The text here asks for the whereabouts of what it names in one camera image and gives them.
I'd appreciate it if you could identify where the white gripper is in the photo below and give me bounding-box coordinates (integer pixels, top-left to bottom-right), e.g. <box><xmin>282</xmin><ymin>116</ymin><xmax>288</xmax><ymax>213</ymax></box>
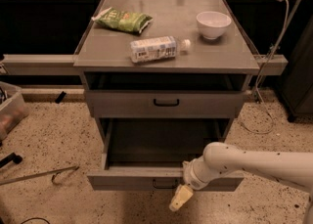
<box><xmin>169</xmin><ymin>157</ymin><xmax>219</xmax><ymax>211</ymax></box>

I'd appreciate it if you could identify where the grey drawer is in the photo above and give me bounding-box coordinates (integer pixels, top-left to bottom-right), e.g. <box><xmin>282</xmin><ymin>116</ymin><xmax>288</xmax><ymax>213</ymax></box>
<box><xmin>86</xmin><ymin>118</ymin><xmax>246</xmax><ymax>193</ymax></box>
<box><xmin>83</xmin><ymin>71</ymin><xmax>247</xmax><ymax>118</ymax></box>

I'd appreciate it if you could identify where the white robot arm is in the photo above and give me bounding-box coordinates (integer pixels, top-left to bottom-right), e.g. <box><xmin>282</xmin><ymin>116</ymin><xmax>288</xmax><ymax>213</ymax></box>
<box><xmin>169</xmin><ymin>142</ymin><xmax>313</xmax><ymax>224</ymax></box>

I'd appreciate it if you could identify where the grey top drawer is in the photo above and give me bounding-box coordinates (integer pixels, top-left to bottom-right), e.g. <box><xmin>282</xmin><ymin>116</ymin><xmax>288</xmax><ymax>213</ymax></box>
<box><xmin>83</xmin><ymin>71</ymin><xmax>247</xmax><ymax>118</ymax></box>

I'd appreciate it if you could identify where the grey drawer cabinet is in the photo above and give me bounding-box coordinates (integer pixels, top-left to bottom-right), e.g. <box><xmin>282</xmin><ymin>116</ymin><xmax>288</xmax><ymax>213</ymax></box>
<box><xmin>74</xmin><ymin>0</ymin><xmax>259</xmax><ymax>139</ymax></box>

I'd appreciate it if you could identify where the metal rod with hook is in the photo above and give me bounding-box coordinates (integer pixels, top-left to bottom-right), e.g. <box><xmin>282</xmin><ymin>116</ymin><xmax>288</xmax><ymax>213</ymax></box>
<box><xmin>0</xmin><ymin>165</ymin><xmax>79</xmax><ymax>186</ymax></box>

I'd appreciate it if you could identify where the clear plastic water bottle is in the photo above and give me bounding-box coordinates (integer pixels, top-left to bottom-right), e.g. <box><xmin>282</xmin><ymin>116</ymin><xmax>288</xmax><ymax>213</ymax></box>
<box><xmin>130</xmin><ymin>36</ymin><xmax>191</xmax><ymax>64</ymax></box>

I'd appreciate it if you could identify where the dark grey side cabinet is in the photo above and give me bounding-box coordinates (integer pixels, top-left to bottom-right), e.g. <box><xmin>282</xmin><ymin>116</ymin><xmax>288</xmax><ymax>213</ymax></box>
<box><xmin>282</xmin><ymin>16</ymin><xmax>313</xmax><ymax>122</ymax></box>

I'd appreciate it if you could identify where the small black floor object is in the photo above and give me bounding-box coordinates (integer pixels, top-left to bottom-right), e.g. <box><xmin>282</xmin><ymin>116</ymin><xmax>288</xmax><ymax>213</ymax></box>
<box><xmin>55</xmin><ymin>91</ymin><xmax>67</xmax><ymax>104</ymax></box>

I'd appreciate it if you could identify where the black caster wheel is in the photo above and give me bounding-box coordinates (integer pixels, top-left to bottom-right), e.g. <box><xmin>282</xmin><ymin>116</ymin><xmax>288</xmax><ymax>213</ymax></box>
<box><xmin>0</xmin><ymin>153</ymin><xmax>22</xmax><ymax>168</ymax></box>

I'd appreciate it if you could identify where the white bowl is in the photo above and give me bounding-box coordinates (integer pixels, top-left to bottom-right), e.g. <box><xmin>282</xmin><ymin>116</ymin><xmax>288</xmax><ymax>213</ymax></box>
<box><xmin>197</xmin><ymin>11</ymin><xmax>232</xmax><ymax>39</ymax></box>

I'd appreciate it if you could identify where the green chip bag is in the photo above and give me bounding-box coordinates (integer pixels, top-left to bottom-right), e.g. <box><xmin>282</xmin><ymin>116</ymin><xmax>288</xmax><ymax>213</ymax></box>
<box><xmin>92</xmin><ymin>7</ymin><xmax>153</xmax><ymax>34</ymax></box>

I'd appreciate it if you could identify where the clear plastic storage bin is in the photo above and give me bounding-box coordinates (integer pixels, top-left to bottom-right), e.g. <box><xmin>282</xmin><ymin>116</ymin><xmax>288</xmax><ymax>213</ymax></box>
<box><xmin>0</xmin><ymin>81</ymin><xmax>29</xmax><ymax>141</ymax></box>

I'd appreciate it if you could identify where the black floor cable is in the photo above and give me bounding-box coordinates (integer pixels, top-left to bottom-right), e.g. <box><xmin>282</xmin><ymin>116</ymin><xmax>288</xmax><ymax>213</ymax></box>
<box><xmin>20</xmin><ymin>216</ymin><xmax>52</xmax><ymax>224</ymax></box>

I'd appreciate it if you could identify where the white power cable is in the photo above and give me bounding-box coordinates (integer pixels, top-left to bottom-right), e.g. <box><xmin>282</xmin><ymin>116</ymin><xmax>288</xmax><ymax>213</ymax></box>
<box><xmin>240</xmin><ymin>0</ymin><xmax>291</xmax><ymax>135</ymax></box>

